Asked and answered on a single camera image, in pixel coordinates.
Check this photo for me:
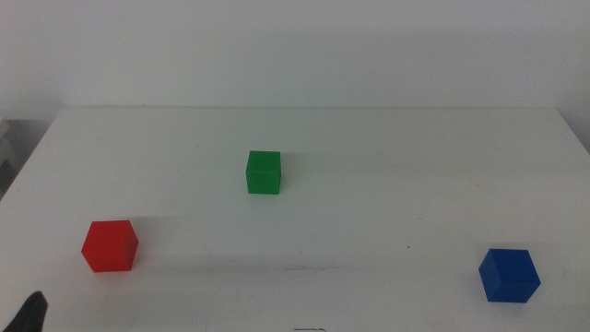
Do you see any green cube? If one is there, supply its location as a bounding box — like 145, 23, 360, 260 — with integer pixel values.
244, 150, 282, 196

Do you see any blue cube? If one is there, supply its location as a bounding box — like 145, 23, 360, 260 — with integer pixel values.
478, 248, 542, 304

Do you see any red cube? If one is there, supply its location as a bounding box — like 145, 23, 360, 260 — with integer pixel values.
80, 219, 139, 274

